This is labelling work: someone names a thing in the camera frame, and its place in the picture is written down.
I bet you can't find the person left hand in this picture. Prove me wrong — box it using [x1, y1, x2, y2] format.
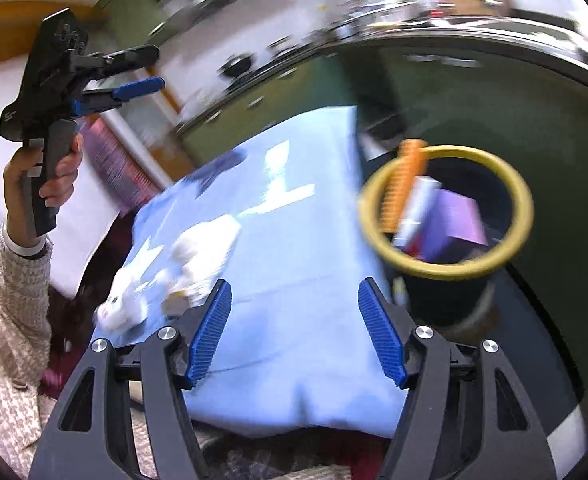
[3, 133, 84, 248]

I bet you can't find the purple box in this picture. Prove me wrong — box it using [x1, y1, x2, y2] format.
[417, 190, 488, 264]

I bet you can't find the white cloth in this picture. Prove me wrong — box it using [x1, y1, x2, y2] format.
[161, 214, 241, 316]

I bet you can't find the white red packet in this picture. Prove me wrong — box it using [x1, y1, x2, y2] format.
[393, 176, 441, 252]

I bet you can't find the black wok on stove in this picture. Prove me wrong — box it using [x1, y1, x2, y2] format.
[219, 53, 254, 79]

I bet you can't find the crumpled white tissue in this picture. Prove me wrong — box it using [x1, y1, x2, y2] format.
[94, 269, 167, 334]

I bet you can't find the light blue tablecloth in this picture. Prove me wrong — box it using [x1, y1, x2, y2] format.
[111, 106, 405, 438]

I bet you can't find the yellow-rimmed dark trash bin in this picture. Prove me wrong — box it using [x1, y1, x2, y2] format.
[359, 142, 534, 332]

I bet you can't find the beige knit sleeve forearm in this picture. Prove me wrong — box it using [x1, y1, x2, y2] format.
[0, 229, 55, 479]

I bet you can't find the orange ribbed sponge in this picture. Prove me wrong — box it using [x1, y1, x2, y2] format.
[379, 139, 427, 234]

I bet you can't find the red patterned hanging cloth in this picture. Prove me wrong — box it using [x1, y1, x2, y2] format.
[80, 118, 160, 216]

